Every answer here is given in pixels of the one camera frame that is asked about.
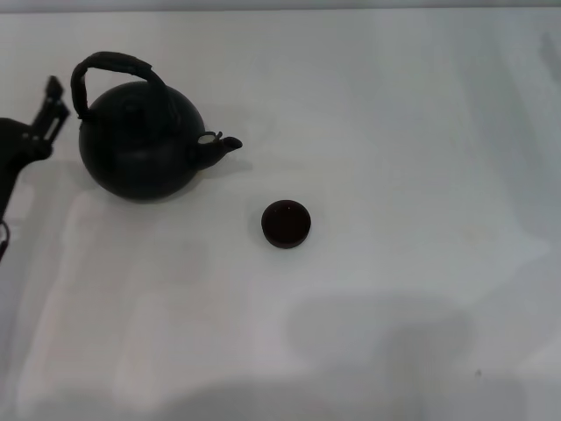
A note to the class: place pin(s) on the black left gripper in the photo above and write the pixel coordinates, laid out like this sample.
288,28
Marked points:
15,147

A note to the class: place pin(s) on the small dark brown teacup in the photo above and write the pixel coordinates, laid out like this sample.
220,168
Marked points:
286,240

